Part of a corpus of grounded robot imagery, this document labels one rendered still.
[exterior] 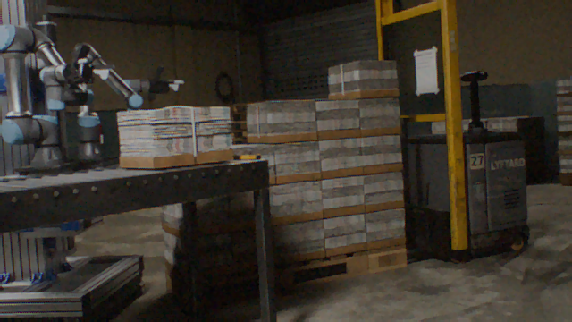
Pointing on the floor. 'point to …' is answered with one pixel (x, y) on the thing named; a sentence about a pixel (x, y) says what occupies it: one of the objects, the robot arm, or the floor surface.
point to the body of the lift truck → (476, 185)
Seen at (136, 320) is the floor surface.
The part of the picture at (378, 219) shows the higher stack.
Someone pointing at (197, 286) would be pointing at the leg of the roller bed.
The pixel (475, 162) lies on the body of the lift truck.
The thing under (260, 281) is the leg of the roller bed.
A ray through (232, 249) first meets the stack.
